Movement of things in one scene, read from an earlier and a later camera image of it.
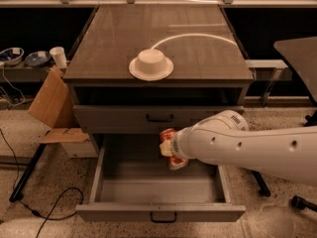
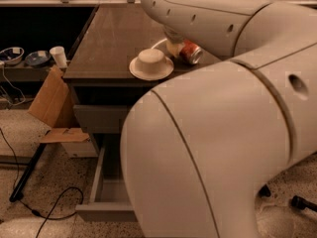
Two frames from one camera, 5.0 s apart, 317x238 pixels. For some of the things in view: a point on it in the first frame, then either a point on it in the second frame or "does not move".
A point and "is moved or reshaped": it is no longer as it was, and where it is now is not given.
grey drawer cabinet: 141,69 does not move
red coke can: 174,163 is moved or reshaped
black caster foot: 303,204 does not move
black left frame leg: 17,193 does not move
